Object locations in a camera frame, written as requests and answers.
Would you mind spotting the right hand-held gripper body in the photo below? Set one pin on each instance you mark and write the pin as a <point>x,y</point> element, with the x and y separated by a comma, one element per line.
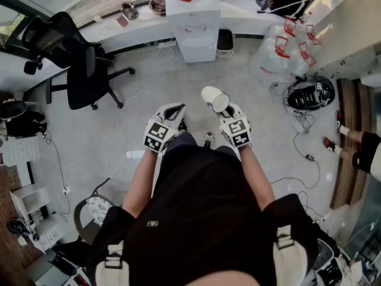
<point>235,133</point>

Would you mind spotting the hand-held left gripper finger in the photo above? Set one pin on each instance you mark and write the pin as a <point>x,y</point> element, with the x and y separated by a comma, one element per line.
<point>172,105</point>
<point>181,118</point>

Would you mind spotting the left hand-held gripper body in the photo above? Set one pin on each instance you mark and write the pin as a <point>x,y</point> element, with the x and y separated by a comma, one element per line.
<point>156,133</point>

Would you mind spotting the white cup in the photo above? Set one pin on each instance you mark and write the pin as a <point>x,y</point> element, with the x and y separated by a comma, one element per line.
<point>209,95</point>

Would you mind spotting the white water dispenser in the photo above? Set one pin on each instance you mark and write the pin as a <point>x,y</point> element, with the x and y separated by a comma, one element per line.
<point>193,16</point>

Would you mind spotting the person's right forearm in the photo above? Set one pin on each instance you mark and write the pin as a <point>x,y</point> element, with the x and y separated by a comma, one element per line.
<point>256,177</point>

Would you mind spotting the person's left forearm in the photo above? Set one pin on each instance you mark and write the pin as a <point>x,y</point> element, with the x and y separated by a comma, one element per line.
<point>143,183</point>

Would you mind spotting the clear tube with pink contents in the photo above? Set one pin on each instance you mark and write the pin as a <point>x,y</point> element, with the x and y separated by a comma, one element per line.
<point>121,20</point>

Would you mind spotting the clear plastic tube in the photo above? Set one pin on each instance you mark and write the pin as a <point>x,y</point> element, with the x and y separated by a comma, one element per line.
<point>98,18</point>

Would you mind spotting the person's left shoe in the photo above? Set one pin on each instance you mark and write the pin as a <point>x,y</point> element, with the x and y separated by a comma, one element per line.
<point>182,125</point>

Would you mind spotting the person's shoe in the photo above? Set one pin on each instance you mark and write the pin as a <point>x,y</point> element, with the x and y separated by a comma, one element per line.
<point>182,125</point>
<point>209,139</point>

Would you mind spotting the person's dark shorts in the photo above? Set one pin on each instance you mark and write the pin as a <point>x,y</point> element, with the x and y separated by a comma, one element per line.
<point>184,140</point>

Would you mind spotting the person's right shoe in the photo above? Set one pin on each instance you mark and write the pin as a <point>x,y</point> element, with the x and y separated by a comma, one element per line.
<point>209,139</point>

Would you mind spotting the white power strip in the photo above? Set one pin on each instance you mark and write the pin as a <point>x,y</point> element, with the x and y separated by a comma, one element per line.
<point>166,44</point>

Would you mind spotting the bag of clear empty bottles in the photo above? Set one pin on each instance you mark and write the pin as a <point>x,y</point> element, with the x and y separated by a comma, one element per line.
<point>274,55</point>

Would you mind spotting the black and white trash bin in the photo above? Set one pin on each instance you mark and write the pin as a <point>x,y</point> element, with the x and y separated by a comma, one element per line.
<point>224,40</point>

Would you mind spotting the black power adapter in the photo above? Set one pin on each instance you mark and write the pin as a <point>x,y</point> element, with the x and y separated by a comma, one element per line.
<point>310,157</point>

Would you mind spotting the black office chair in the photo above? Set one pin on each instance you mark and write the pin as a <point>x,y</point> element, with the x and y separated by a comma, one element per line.
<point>86,79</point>

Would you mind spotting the person's black shirt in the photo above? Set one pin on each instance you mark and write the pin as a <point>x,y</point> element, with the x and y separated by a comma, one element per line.
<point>202,219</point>

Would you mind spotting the round chair with patterned cushion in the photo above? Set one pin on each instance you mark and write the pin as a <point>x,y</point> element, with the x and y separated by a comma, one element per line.
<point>99,208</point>

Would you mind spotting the glass teapot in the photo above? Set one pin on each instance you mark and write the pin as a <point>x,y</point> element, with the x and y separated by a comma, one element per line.
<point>130,10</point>

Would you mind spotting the white plug adapter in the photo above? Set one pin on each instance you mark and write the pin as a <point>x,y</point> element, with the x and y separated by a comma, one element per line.
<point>66,190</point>

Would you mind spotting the pile of black bags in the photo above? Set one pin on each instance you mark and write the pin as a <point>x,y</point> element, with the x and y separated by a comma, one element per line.
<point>23,124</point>

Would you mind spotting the white shelf unit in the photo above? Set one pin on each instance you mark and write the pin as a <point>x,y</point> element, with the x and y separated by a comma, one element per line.
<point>29,195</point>

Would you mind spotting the white and black case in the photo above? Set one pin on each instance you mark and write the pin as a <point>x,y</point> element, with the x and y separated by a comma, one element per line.
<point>330,267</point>

